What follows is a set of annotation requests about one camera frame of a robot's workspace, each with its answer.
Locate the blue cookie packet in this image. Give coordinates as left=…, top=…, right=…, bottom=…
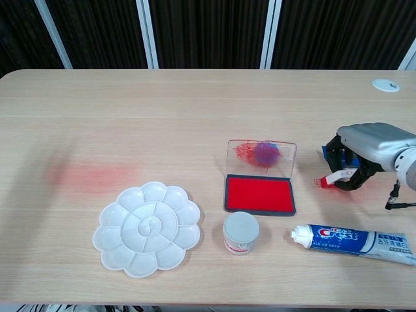
left=321, top=145, right=361, bottom=168

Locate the red ink pad clear lid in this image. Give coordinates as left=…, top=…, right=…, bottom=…
left=223, top=139, right=298, bottom=217

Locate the blue white toothpaste tube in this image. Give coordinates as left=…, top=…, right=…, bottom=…
left=289, top=223, right=416, bottom=267

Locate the black partition panel white frame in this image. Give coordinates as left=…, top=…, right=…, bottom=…
left=136, top=0, right=282, bottom=70
left=402, top=48, right=416, bottom=71
left=259, top=0, right=416, bottom=71
left=0, top=0, right=72, bottom=79
left=34, top=0, right=160, bottom=70

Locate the small jar grey lid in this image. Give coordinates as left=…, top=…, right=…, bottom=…
left=222, top=211, right=261, bottom=257

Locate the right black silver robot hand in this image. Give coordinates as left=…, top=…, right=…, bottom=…
left=324, top=122, right=416, bottom=192

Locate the white flower paint palette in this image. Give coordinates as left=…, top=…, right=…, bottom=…
left=93, top=181, right=202, bottom=279

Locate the white table cable grommet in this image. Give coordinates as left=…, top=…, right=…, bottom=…
left=371, top=79, right=400, bottom=94

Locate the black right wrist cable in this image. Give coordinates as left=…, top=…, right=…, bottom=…
left=385, top=180, right=416, bottom=211

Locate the white red rectangular stamp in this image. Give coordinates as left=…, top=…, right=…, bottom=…
left=320, top=168, right=357, bottom=189

